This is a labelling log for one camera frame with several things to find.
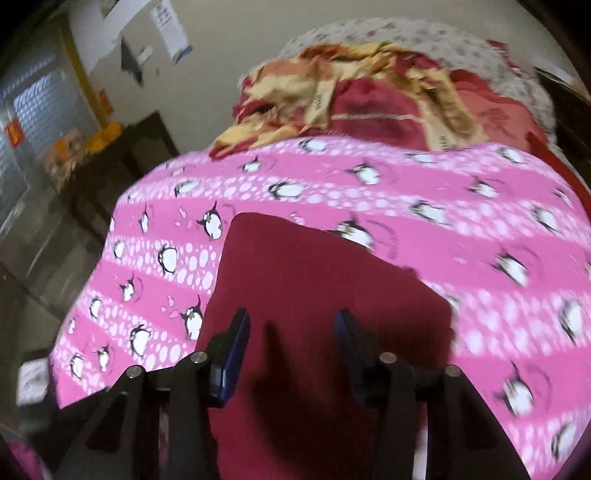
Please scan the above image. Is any pink penguin print blanket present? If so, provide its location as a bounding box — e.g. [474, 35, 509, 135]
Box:
[9, 136, 591, 480]

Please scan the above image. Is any white round object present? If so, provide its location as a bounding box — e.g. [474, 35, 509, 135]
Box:
[18, 360, 51, 407]

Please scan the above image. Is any metal-framed glass window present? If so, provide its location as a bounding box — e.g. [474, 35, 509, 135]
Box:
[0, 46, 107, 278]

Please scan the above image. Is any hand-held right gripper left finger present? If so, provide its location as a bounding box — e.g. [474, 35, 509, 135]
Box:
[60, 308, 252, 480]

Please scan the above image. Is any yellow wall strip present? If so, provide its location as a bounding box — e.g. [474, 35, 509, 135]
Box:
[60, 18, 114, 125]

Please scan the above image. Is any dark furniture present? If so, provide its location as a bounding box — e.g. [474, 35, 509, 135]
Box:
[533, 65, 591, 153]

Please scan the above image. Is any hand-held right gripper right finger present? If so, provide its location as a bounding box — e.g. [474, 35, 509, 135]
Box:
[335, 309, 532, 480]

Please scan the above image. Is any red embroidered cloth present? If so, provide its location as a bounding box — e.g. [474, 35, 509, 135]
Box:
[450, 39, 583, 195]

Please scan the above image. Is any yellow box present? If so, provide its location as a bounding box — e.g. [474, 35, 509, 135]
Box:
[88, 121, 122, 153]

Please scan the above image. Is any dark hanging object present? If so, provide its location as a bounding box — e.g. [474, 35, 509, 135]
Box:
[119, 39, 144, 86]

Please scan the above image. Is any white wall paper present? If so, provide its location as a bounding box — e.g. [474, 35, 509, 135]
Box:
[150, 0, 192, 63]

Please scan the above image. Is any maroon garment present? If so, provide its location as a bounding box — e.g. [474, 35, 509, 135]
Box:
[159, 211, 455, 480]

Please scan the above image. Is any dark wooden table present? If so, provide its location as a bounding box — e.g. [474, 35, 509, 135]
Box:
[51, 111, 181, 241]

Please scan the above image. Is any red yellow floral quilt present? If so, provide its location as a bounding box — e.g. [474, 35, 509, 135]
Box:
[210, 41, 490, 160]

